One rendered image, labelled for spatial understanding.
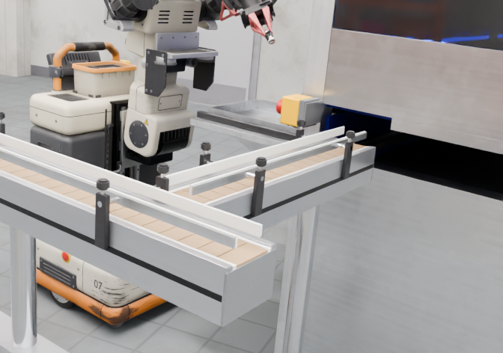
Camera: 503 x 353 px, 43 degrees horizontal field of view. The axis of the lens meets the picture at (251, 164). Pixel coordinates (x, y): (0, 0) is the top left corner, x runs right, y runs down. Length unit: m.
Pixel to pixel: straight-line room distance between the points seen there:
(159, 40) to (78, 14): 5.13
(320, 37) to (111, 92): 1.16
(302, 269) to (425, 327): 0.36
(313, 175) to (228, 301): 0.54
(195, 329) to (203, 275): 1.64
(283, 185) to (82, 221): 0.42
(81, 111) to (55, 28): 5.16
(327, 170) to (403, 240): 0.34
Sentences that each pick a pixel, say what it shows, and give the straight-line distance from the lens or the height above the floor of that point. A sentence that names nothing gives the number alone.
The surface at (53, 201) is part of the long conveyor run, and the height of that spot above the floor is 0.93.
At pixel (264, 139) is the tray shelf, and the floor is 0.87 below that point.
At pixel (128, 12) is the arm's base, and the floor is 1.17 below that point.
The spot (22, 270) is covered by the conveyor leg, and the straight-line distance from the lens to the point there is 1.36.
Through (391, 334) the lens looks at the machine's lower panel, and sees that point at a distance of 1.79.
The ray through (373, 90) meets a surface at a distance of 1.64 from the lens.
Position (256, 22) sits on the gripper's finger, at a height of 1.19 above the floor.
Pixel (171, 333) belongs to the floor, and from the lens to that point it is 2.54.
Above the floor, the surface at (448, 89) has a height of 1.11.
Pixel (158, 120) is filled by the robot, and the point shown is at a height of 0.79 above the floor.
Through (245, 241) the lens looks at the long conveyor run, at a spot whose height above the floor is 0.93.
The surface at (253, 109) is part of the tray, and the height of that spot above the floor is 0.88.
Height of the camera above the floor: 1.32
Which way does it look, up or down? 16 degrees down
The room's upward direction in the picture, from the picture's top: 5 degrees clockwise
